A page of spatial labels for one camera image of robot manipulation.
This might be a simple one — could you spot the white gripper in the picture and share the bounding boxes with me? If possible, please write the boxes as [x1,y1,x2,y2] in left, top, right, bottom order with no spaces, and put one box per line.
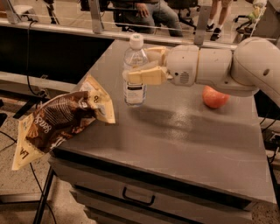
[127,45,200,87]

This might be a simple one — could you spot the clear plastic water bottle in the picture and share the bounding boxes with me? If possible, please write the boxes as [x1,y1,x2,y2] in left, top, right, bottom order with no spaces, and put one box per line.
[122,33,148,107]

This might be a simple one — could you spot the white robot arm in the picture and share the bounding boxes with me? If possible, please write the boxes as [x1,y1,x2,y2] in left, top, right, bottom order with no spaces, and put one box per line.
[123,37,280,106]

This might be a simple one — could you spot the brown chip bag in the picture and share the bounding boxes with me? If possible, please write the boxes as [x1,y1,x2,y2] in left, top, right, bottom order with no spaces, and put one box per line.
[11,74,116,171]

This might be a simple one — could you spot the seated person in jeans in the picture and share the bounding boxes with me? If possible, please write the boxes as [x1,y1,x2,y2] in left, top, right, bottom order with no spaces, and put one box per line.
[113,0,183,38]

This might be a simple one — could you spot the black office chair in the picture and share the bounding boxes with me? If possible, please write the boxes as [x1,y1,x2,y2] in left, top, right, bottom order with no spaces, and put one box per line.
[166,0,200,29]

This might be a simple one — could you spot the red apple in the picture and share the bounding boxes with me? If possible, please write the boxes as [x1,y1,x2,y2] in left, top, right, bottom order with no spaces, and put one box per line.
[202,86,229,109]

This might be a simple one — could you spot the standing person with sneakers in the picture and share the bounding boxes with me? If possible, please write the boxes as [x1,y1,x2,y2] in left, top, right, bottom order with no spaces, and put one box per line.
[206,0,235,42]

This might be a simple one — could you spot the grey drawer cabinet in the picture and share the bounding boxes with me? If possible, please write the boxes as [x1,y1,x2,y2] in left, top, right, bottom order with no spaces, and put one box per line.
[50,41,277,224]

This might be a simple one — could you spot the metal railing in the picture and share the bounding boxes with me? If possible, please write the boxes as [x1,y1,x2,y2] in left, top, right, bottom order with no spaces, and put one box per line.
[0,0,257,55]

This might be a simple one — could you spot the black cable on left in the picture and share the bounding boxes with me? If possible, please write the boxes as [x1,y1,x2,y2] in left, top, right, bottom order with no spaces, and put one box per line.
[25,20,49,99]

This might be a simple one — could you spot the black drawer handle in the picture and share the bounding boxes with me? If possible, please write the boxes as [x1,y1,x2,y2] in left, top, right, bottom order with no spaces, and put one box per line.
[122,186,156,207]

